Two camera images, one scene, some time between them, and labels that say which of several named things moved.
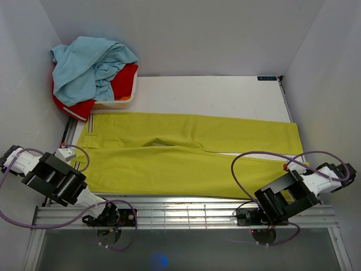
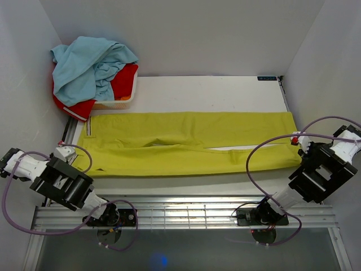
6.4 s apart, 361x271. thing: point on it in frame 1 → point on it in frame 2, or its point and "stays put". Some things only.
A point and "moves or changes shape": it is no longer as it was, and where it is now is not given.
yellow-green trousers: x=180 y=154 moves or changes shape
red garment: x=122 y=82 stays put
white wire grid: x=203 y=217 stays put
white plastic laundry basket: x=119 y=104 stays put
